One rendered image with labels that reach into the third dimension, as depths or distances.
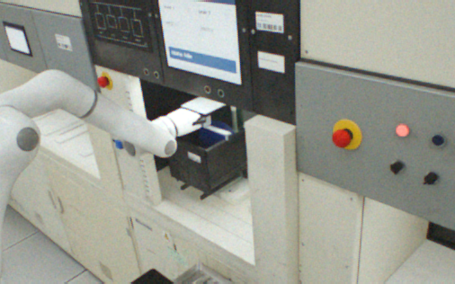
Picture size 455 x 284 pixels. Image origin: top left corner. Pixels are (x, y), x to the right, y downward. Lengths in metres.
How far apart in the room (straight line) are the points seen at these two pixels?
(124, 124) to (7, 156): 0.36
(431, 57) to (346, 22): 0.18
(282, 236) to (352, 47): 0.53
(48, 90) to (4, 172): 0.23
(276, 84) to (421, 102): 0.35
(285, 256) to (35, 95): 0.77
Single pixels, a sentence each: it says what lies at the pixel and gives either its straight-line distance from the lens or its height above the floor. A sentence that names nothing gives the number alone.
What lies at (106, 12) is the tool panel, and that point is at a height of 1.60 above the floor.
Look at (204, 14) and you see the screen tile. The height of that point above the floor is 1.63.
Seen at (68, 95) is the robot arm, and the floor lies 1.48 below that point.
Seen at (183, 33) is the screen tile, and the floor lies 1.57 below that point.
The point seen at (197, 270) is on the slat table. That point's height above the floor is 0.76.
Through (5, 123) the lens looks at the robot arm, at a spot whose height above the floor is 1.48.
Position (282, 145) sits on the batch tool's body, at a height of 1.37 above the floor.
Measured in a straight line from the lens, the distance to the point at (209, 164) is 1.67.
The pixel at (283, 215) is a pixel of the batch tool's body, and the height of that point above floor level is 1.17.
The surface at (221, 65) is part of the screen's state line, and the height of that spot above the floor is 1.51.
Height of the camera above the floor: 1.94
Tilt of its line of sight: 33 degrees down
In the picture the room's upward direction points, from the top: 8 degrees counter-clockwise
